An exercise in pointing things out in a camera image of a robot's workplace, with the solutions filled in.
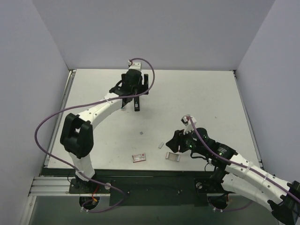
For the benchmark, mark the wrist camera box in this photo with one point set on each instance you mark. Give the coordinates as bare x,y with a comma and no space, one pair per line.
135,65
187,121

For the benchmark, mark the aluminium frame rail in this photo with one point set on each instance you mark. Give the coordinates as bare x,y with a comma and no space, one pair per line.
49,186

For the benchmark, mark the open staple box tray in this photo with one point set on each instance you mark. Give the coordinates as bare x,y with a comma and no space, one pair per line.
172,157

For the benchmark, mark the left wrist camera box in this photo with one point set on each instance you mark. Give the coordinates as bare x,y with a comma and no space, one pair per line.
135,65

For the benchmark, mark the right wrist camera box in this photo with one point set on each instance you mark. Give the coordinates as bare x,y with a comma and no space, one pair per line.
187,121

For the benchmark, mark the red white staple box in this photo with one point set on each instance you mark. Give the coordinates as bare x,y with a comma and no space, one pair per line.
139,157

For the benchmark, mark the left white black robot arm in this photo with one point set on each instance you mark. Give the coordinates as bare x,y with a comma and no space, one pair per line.
77,132

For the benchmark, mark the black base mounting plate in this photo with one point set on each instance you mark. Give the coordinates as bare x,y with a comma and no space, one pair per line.
152,188

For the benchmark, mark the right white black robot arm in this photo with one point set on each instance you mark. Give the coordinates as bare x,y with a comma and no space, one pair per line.
239,175

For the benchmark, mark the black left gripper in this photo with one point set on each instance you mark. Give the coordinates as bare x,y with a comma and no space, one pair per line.
135,91

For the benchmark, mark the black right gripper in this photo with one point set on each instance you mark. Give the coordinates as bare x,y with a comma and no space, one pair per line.
179,142

